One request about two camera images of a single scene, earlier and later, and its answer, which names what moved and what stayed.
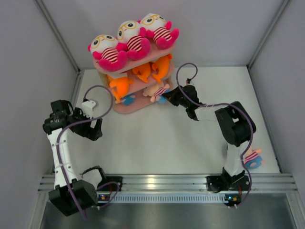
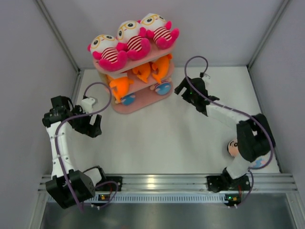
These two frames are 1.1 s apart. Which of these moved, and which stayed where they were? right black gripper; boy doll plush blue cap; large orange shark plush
Moved: right black gripper; boy doll plush blue cap
Stayed: large orange shark plush
